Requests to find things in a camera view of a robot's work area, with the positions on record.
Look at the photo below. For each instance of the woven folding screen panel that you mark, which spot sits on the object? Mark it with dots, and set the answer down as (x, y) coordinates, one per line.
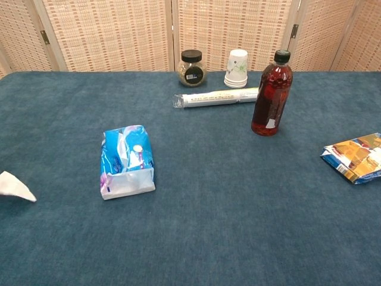
(223, 24)
(21, 32)
(107, 32)
(321, 32)
(360, 38)

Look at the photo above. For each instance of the white roll in clear sleeve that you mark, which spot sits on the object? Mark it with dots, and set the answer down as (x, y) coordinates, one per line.
(214, 97)

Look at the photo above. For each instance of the blue tissue pack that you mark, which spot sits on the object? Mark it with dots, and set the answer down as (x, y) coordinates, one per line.
(131, 169)

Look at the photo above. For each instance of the glass jar black lid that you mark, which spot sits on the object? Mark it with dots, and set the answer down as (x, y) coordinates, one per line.
(193, 73)

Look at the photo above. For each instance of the yellow blue snack pack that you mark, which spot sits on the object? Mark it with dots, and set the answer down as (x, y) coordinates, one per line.
(355, 159)

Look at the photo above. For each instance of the blue felt table cover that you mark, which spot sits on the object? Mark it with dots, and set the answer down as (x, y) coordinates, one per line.
(208, 208)

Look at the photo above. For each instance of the white paper cup stack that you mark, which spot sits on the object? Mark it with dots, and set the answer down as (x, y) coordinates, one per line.
(236, 68)

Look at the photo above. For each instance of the red drink bottle black cap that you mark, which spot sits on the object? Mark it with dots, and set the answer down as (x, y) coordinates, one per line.
(272, 98)

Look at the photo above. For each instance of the white tissue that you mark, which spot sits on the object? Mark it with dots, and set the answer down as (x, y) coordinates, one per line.
(13, 186)

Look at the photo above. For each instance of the metal screen hinge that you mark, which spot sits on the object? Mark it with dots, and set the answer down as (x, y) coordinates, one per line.
(45, 37)
(294, 31)

